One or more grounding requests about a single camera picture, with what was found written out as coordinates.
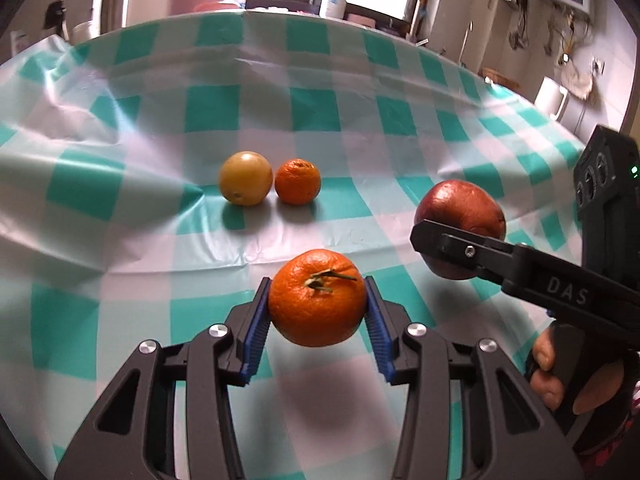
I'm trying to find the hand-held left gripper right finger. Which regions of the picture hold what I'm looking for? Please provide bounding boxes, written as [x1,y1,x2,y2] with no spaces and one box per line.
[364,275,586,480]

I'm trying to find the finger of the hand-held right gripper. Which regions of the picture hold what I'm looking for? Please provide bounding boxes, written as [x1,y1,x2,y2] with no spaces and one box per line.
[410,218,640,348]

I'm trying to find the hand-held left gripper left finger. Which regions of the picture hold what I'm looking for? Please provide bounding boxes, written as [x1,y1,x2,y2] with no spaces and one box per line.
[54,276,273,480]

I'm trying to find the orange mandarin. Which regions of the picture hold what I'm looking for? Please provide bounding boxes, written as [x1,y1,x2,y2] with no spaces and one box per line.
[267,249,367,348]
[275,158,322,206]

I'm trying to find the large red-brown round fruit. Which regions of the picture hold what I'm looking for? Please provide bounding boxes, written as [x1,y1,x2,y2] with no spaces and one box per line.
[414,179,507,281]

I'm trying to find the person's right hand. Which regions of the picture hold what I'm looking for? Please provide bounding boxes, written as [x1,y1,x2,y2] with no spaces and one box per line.
[524,322,640,461]

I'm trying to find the white mug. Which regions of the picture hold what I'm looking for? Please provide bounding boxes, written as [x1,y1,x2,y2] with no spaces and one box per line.
[535,77,571,122]

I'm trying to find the white rag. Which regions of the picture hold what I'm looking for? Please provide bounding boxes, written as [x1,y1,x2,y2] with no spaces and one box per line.
[560,60,597,100]

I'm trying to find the large striped yellow pepino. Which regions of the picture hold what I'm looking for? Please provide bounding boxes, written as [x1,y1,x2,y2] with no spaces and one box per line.
[219,151,274,207]

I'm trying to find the wooden board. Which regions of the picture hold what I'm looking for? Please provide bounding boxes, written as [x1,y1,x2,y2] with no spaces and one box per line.
[480,66,527,95]

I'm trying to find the teal checkered plastic tablecloth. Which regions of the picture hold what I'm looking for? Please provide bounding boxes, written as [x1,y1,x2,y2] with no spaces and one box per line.
[0,10,601,480]

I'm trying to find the pink container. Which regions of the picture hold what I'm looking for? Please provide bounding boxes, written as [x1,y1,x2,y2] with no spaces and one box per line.
[192,1,246,14]

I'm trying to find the white container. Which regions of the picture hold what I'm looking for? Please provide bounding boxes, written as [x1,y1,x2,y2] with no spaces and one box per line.
[72,20,97,47]

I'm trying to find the black object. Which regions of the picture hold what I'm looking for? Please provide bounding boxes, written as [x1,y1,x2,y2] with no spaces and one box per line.
[44,0,69,42]

